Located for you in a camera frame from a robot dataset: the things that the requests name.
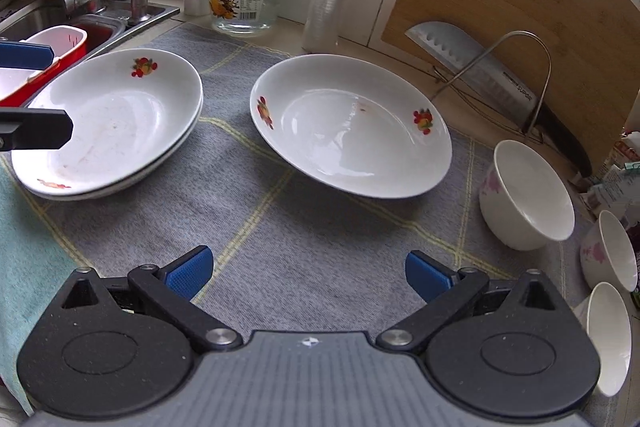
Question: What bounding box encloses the grey checked towel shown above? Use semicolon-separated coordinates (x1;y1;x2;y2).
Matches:
0;22;621;427

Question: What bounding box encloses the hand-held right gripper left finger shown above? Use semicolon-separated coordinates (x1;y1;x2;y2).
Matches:
50;245;243;353

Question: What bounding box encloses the metal sink soap dispenser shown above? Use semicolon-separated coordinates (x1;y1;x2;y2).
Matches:
111;0;151;26

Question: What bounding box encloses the white plate with fruit print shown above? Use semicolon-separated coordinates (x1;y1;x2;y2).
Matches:
11;48;203;195
250;54;453;200
20;97;205;202

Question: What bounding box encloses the red and white drain basket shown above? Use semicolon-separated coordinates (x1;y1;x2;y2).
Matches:
0;25;89;108

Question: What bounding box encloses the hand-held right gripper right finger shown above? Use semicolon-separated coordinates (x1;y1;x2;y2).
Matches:
377;251;568;353

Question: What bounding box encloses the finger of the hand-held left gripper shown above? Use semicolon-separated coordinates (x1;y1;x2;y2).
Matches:
0;107;75;152
0;40;55;70

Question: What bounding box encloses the stainless steel sink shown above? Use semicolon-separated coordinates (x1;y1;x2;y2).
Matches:
0;0;182;58

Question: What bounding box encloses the black-handled kitchen knife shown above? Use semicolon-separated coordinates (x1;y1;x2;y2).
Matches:
404;21;594;178

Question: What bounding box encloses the metal wire rack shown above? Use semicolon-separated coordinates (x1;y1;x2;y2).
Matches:
430;32;553;145

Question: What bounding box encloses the white bowl with pink flowers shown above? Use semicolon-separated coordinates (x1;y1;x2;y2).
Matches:
479;139;576;252
580;210;640;294
585;282;633;398

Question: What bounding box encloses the white printed packet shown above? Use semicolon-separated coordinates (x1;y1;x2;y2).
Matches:
585;157;640;228

